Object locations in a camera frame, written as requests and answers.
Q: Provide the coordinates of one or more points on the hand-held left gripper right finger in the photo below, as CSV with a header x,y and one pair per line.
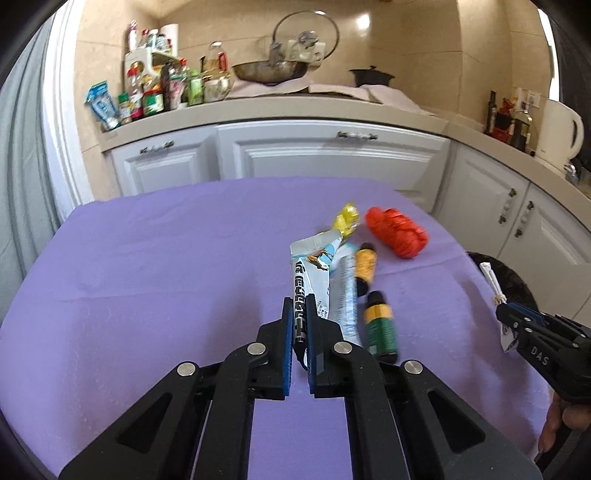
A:
x,y
311,341

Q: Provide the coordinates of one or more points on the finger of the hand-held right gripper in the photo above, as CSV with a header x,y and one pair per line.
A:
x,y
526,313
515,325

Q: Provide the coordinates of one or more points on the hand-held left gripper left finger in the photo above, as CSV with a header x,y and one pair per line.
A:
x,y
287,332

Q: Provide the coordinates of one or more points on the trash bin with black bag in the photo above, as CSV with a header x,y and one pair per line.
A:
x,y
512,281

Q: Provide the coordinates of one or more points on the white sachet black print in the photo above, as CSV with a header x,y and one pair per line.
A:
x,y
491,281

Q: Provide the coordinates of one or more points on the white squeezed tube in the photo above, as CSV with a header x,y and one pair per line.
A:
x,y
346,295

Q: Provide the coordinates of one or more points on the brown bottle green label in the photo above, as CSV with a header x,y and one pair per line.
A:
x,y
381,327

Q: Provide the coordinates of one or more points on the light blue snack wrapper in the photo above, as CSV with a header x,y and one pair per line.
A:
x,y
311,263

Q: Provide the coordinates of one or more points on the brown bottle yellow label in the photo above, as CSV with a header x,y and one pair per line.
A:
x,y
364,265

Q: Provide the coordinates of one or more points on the yellow snack wrapper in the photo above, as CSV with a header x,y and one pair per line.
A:
x,y
347,220

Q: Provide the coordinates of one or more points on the red plastic bag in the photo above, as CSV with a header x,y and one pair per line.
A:
x,y
397,233

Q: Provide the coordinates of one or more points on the person's right hand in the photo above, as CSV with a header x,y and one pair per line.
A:
x,y
551,424

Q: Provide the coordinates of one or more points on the purple tablecloth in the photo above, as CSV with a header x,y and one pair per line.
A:
x,y
161,277

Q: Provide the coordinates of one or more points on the wide white drawer front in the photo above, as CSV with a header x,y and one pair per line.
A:
x,y
323,161

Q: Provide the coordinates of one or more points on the clear bottle dark sauce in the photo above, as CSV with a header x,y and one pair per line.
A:
x,y
521,131

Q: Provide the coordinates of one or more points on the white electric kettle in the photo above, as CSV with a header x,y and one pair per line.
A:
x,y
556,134

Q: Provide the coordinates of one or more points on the red black sauce container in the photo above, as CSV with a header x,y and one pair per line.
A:
x,y
503,124

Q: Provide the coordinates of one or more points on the dark oil bottle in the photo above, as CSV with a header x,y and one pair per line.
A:
x,y
491,115

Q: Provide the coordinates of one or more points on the small white cabinet door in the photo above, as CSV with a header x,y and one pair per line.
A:
x,y
161,173

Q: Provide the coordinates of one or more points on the white cloth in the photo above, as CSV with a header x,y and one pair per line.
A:
x,y
392,99
286,90

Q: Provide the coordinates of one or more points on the steel wok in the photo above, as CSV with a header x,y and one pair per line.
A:
x,y
268,71

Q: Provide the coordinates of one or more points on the black pot with lid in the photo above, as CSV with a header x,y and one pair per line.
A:
x,y
371,77

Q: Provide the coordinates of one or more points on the cluster of condiment bottles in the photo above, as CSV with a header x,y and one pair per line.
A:
x,y
175,87

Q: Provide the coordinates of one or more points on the blue seasoning packet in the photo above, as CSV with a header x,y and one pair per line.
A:
x,y
102,106

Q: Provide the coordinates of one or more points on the glass pot lid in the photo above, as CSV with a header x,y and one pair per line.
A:
x,y
286,27

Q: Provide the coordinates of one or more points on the white spice rack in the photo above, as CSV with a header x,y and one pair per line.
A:
x,y
138,57

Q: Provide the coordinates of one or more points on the paper towel roll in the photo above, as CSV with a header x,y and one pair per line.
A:
x,y
169,37

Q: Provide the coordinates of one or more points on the white wall socket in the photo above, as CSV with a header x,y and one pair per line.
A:
x,y
534,99
318,50

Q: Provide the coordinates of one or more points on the white door frame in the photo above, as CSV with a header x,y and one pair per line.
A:
x,y
69,115

